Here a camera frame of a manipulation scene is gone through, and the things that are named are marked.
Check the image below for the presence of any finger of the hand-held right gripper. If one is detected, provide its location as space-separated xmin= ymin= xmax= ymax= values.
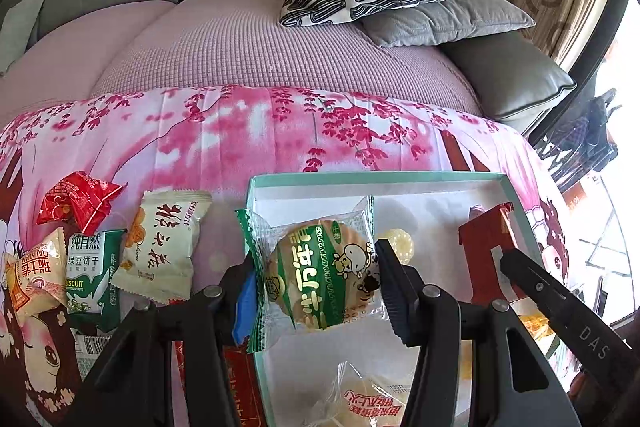
xmin=500 ymin=249 xmax=583 ymax=323

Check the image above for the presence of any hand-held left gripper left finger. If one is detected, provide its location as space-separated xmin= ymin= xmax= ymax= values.
xmin=60 ymin=252 xmax=258 ymax=427

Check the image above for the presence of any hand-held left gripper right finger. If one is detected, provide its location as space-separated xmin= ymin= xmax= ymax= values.
xmin=375 ymin=238 xmax=583 ymax=427

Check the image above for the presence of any dark red packet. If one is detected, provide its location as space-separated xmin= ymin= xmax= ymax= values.
xmin=457 ymin=202 xmax=526 ymax=303

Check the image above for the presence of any green round cracker packet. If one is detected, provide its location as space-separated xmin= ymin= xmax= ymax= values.
xmin=235 ymin=197 xmax=388 ymax=353

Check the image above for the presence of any teal box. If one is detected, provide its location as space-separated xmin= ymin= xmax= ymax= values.
xmin=245 ymin=172 xmax=563 ymax=427

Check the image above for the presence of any clear bread packet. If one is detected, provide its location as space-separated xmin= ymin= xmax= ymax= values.
xmin=300 ymin=359 xmax=416 ymax=427

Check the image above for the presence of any yellow candy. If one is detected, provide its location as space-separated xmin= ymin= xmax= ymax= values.
xmin=382 ymin=227 xmax=416 ymax=265

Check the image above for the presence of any red gold printed packet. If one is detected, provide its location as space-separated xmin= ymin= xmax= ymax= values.
xmin=172 ymin=339 xmax=266 ymax=427

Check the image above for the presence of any cream snack packet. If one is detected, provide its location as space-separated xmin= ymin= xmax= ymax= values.
xmin=110 ymin=190 xmax=213 ymax=303

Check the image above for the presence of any green white biscuit packet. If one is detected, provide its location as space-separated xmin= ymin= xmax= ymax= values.
xmin=65 ymin=228 xmax=126 ymax=333

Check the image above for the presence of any white packet with barcode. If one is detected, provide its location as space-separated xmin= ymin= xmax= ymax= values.
xmin=75 ymin=332 xmax=118 ymax=375

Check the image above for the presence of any printed cartoon blanket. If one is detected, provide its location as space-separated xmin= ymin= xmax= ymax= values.
xmin=0 ymin=86 xmax=576 ymax=427

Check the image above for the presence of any red snack packet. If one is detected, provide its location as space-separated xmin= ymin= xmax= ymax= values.
xmin=35 ymin=171 xmax=125 ymax=232

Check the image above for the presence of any white orange snack packet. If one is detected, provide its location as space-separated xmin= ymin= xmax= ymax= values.
xmin=4 ymin=227 xmax=68 ymax=323

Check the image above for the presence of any pink sofa cover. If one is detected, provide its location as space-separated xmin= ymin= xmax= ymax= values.
xmin=0 ymin=0 xmax=483 ymax=128

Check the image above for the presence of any grey pillow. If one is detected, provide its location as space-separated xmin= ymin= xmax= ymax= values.
xmin=360 ymin=0 xmax=537 ymax=48

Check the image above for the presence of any pale blue pillow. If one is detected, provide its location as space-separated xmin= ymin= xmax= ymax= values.
xmin=0 ymin=0 xmax=51 ymax=75

